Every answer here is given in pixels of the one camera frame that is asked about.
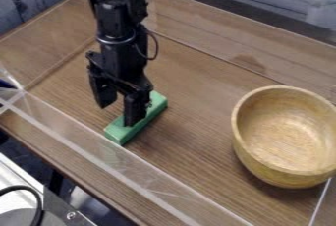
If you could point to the grey metal bracket with screw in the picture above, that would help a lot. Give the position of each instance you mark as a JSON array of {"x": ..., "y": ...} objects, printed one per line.
[{"x": 59, "y": 213}]

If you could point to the clear acrylic front barrier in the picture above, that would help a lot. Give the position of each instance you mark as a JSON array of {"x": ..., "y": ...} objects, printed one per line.
[{"x": 147, "y": 195}]

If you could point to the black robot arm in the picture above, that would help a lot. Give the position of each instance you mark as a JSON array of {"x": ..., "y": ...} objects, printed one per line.
[{"x": 120, "y": 20}]

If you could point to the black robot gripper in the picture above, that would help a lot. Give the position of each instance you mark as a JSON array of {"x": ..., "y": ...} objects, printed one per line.
[{"x": 116, "y": 72}]

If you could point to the brown wooden bowl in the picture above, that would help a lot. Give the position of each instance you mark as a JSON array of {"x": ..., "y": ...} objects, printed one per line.
[{"x": 284, "y": 136}]

